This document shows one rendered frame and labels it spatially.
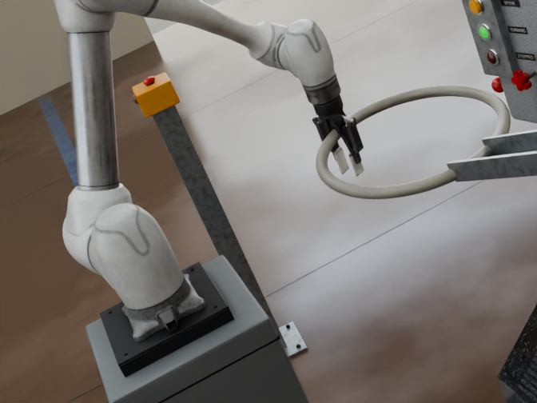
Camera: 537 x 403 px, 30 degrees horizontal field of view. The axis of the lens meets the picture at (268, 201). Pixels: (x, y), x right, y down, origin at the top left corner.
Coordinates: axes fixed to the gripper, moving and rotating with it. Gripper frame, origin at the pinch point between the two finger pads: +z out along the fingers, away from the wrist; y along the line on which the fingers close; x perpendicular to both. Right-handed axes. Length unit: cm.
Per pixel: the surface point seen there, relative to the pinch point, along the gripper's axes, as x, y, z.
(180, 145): 1, -73, 3
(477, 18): -25, 71, -56
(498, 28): -26, 76, -55
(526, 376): -42, 73, 15
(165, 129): 0, -75, -4
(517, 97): -25, 75, -40
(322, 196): 93, -125, 97
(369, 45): 249, -217, 109
